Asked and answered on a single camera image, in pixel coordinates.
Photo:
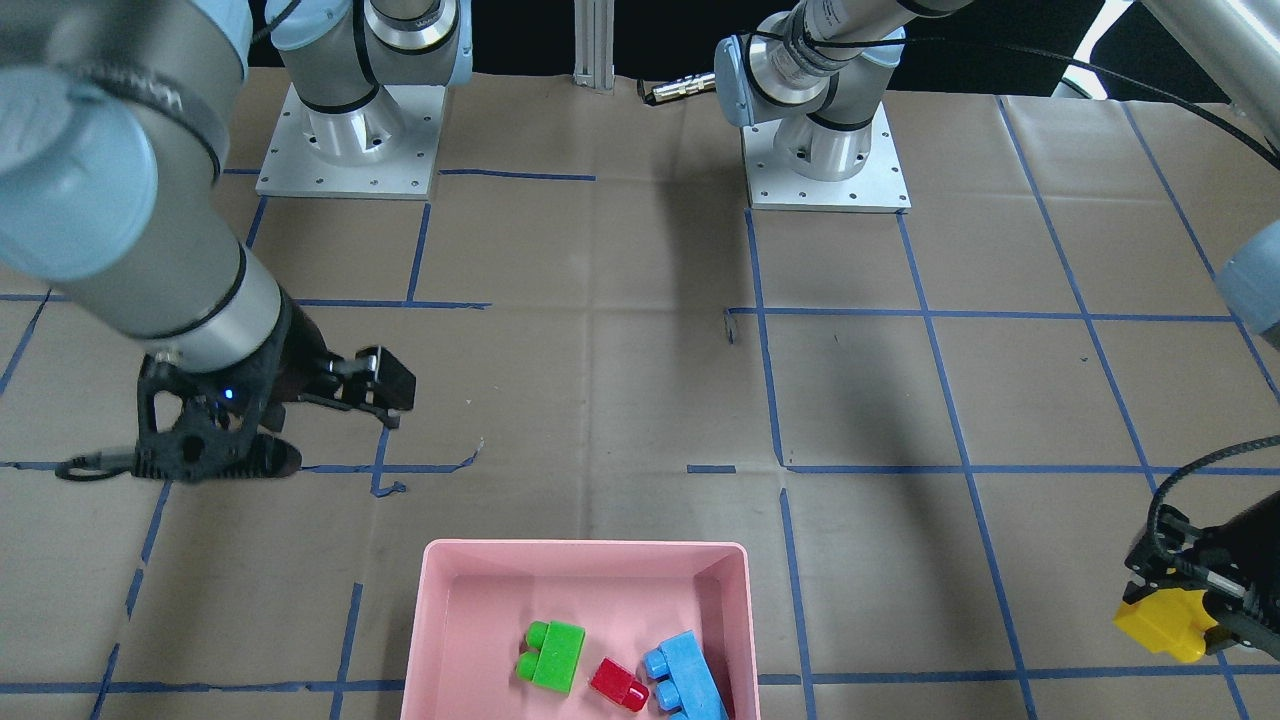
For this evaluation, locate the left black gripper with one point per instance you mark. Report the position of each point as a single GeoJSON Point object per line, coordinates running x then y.
{"type": "Point", "coordinates": [1250, 548]}

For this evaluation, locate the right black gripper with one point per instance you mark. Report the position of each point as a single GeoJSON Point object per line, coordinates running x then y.
{"type": "Point", "coordinates": [293, 368]}

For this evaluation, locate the yellow toy block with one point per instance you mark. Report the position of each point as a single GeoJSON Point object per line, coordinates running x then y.
{"type": "Point", "coordinates": [1173, 621]}

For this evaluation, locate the green toy block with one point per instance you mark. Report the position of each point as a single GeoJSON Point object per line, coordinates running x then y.
{"type": "Point", "coordinates": [551, 655]}

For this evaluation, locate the red toy block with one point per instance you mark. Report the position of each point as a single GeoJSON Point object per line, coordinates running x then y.
{"type": "Point", "coordinates": [618, 685]}

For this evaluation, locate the blue toy block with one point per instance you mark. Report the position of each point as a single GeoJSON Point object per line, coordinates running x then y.
{"type": "Point", "coordinates": [684, 686]}

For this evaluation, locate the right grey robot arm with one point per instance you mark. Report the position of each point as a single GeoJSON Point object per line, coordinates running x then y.
{"type": "Point", "coordinates": [115, 129]}

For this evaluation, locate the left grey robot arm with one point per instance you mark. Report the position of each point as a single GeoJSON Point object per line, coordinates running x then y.
{"type": "Point", "coordinates": [736, 88]}

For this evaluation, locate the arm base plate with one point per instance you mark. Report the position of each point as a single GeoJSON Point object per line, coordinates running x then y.
{"type": "Point", "coordinates": [384, 151]}
{"type": "Point", "coordinates": [797, 165]}

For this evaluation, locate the aluminium frame post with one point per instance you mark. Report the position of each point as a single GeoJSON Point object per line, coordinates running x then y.
{"type": "Point", "coordinates": [593, 45]}

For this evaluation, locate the metal cable connector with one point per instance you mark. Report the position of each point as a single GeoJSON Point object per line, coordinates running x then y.
{"type": "Point", "coordinates": [676, 90]}

